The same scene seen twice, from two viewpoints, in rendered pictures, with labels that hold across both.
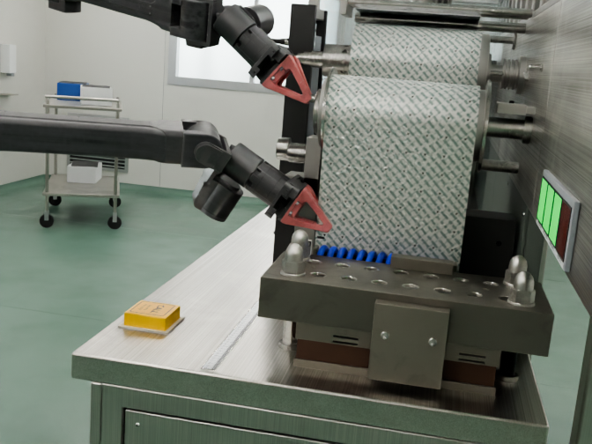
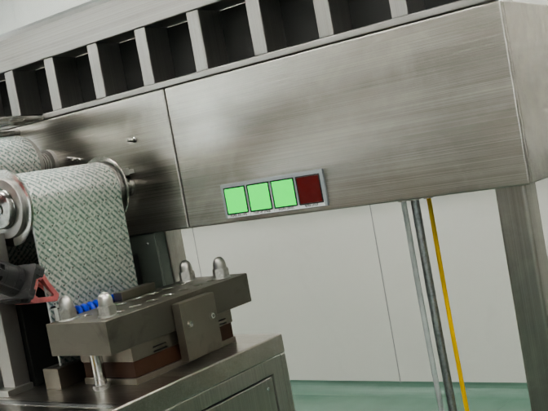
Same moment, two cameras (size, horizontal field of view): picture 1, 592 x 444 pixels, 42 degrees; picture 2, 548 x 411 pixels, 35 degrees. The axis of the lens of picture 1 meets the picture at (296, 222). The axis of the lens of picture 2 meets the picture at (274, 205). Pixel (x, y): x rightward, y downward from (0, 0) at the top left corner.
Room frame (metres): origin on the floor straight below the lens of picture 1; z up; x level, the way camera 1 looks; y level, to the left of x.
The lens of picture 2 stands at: (0.09, 1.23, 1.25)
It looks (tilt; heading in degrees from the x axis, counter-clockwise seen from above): 3 degrees down; 297
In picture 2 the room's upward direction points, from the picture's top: 10 degrees counter-clockwise
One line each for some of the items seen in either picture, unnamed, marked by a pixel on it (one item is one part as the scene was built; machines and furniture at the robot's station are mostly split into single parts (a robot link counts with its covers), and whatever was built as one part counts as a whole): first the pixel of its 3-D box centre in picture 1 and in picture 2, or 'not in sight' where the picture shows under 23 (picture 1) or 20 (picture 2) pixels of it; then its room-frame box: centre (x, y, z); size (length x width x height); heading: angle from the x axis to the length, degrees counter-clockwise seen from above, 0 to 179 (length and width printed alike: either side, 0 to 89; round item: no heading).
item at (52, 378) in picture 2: not in sight; (107, 357); (1.21, -0.15, 0.92); 0.28 x 0.04 x 0.04; 80
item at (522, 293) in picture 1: (523, 287); (219, 267); (1.01, -0.32, 1.05); 0.04 x 0.04 x 0.04
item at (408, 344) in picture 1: (408, 344); (198, 325); (0.99, -0.17, 0.96); 0.10 x 0.03 x 0.11; 80
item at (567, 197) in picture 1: (554, 214); (271, 194); (0.85, -0.29, 1.18); 0.25 x 0.01 x 0.07; 170
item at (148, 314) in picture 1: (152, 315); not in sight; (1.17, 0.22, 0.91); 0.07 x 0.07 x 0.02; 80
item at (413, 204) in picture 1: (390, 210); (89, 265); (1.21, -0.15, 1.11); 0.23 x 0.01 x 0.18; 80
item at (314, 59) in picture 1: (309, 58); not in sight; (1.55, 0.00, 1.33); 0.06 x 0.03 x 0.03; 80
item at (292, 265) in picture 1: (293, 258); (105, 303); (1.07, 0.00, 1.05); 0.04 x 0.04 x 0.04
